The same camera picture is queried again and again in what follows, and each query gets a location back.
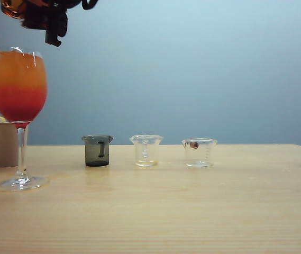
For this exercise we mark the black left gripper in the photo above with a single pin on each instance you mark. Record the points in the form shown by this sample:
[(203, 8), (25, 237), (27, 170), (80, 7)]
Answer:
[(49, 18)]

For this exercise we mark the amber measuring cup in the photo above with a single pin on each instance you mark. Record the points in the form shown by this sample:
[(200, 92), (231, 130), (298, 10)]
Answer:
[(12, 9)]

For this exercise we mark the beige paper cup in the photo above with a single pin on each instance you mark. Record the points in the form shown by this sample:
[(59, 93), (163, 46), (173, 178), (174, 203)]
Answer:
[(4, 145)]

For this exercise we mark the smoky grey measuring cup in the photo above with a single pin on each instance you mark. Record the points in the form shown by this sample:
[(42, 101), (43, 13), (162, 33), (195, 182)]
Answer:
[(92, 154)]

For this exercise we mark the clear measuring cup brown spot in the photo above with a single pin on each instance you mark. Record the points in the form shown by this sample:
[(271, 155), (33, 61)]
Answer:
[(193, 145)]

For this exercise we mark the wine glass with orange drink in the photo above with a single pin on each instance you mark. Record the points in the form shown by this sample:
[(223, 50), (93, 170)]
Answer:
[(18, 92)]

